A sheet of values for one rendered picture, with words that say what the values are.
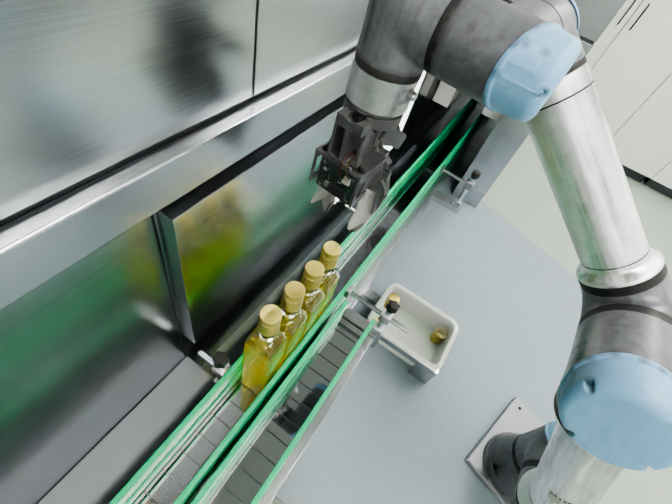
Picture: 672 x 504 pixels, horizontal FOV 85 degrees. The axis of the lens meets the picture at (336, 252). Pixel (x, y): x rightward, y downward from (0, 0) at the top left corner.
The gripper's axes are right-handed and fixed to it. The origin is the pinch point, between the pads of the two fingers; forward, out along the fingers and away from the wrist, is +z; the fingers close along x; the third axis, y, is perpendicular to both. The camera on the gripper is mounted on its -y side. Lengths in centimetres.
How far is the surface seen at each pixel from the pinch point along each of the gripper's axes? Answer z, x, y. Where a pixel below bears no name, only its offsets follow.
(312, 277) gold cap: 9.7, 1.3, 7.1
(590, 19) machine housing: -19, 11, -94
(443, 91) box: 20, -20, -103
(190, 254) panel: 1.7, -10.5, 21.4
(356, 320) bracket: 36.8, 9.0, -8.5
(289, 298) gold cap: 9.7, 1.3, 12.9
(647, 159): 100, 112, -377
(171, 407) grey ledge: 37.6, -7.3, 31.9
